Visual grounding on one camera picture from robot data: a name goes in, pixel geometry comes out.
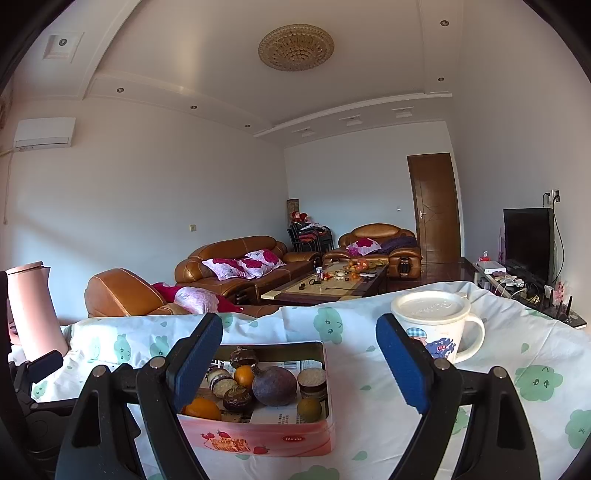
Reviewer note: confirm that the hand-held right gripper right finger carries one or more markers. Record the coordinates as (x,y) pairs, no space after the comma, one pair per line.
(401,364)

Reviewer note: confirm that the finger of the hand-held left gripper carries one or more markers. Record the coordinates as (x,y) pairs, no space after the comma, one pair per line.
(41,365)

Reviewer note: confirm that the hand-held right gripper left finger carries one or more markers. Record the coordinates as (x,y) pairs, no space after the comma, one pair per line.
(194,364)

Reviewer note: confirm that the cut brown fruit slice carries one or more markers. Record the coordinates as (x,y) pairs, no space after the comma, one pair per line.
(216,374)
(225,386)

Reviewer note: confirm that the orange tangerine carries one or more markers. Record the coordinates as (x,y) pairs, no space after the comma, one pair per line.
(244,376)
(202,408)

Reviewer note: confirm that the dark brown round fruit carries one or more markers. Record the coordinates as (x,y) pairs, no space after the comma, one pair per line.
(243,356)
(238,398)

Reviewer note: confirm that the purple passion fruit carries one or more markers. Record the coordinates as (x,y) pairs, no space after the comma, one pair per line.
(274,385)

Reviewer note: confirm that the cut brown fruit half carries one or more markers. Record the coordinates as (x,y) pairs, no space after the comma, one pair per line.
(311,381)

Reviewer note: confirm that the tan round fruit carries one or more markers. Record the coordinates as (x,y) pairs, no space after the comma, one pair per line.
(309,408)

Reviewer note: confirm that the white cartoon print mug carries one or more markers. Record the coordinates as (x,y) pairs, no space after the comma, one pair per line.
(436,330)

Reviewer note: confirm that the pink electric kettle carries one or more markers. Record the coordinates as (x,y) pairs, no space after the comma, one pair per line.
(37,309)

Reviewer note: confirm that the pale pink floral pillow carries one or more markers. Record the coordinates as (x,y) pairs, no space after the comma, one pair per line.
(198,300)

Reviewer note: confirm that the brown leather three-seat sofa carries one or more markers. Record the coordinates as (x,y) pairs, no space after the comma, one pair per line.
(240,281)

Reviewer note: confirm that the brown leather armchair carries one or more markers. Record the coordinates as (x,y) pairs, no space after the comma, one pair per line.
(124,293)
(392,258)

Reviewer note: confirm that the white magenta floral pillow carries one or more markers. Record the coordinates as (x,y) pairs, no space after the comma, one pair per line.
(251,265)
(221,268)
(268,257)
(364,246)

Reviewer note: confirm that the white green print tablecloth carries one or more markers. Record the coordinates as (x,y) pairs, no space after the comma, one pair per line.
(508,392)

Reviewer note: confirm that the wooden coffee table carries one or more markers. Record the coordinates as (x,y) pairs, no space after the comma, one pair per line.
(323,286)

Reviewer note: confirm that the purple blanket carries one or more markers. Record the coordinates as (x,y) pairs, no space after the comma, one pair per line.
(399,242)

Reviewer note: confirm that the white set-top box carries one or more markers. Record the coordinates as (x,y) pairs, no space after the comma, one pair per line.
(491,266)

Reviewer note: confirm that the dark television stand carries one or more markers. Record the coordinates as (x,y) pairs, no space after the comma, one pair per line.
(531,300)

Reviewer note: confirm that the stack of dark chairs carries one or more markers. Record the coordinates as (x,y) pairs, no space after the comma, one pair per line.
(311,237)

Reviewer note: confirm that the brown wooden door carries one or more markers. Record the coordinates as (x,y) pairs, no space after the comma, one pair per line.
(435,207)

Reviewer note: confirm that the black wifi router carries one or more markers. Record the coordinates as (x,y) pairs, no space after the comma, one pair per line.
(558,304)

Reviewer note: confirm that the black television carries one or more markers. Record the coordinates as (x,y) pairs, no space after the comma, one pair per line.
(528,244)

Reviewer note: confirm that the tall patterned floor vase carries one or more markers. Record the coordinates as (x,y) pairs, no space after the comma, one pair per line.
(292,210)

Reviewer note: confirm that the round crystal ceiling lamp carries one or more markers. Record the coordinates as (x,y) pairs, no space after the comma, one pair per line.
(296,47)

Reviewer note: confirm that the white wall air conditioner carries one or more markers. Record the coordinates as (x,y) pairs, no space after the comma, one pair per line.
(44,131)

